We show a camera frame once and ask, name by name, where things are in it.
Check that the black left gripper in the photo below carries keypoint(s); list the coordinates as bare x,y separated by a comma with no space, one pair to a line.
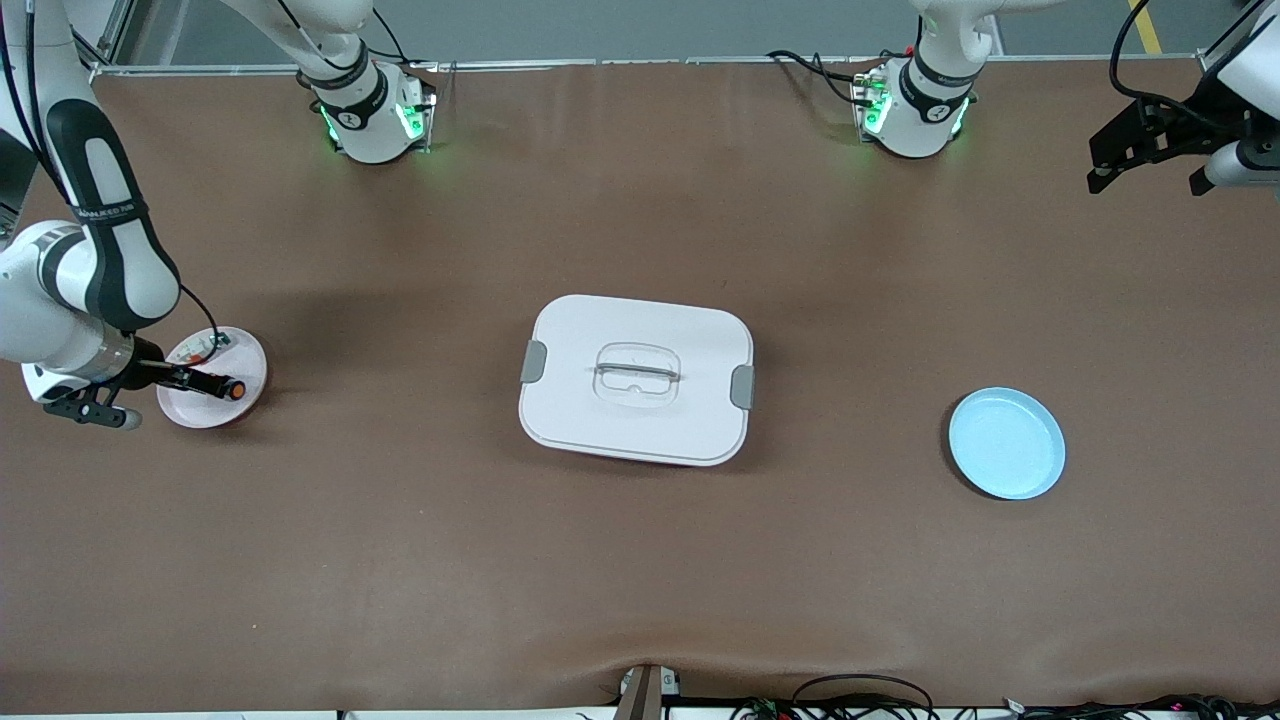
1178,132

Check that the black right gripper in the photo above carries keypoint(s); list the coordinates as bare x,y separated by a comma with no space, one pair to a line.
151,367

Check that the orange push-button switch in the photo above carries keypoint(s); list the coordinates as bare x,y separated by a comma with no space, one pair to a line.
237,390

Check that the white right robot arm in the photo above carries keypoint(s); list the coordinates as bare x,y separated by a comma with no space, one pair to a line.
60,350

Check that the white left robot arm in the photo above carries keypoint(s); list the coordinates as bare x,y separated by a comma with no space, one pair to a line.
915,120

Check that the pink box with white lid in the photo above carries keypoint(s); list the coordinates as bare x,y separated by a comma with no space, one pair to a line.
640,420

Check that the pale pink round plate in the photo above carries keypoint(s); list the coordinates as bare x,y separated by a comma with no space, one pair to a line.
205,410

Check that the light blue round plate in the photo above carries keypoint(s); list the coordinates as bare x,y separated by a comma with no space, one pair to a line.
1005,445

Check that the aluminium frame profile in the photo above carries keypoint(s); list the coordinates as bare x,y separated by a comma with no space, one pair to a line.
100,45

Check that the aluminium table edge rail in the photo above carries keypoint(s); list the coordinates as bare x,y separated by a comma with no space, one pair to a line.
650,62

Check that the metal bracket at table edge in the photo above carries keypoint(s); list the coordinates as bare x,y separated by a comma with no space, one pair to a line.
645,695

